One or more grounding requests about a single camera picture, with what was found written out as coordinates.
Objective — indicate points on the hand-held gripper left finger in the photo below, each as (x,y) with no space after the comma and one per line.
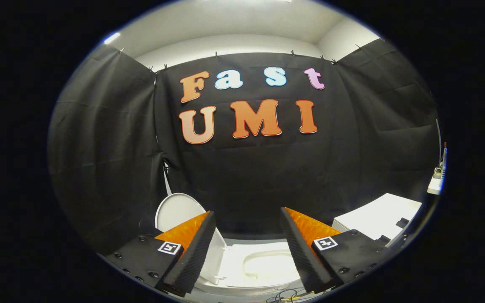
(198,252)

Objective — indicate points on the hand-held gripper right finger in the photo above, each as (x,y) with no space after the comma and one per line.
(299,252)

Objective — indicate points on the white toilet lid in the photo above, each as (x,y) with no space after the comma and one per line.
(177,210)

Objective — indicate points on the white drawer cabinet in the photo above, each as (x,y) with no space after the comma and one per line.
(377,214)

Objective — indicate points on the black backdrop cloth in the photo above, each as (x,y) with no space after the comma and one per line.
(246,176)

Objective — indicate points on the black box on cabinet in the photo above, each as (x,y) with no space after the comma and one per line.
(402,223)

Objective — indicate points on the white side table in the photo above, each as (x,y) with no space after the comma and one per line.
(434,187)

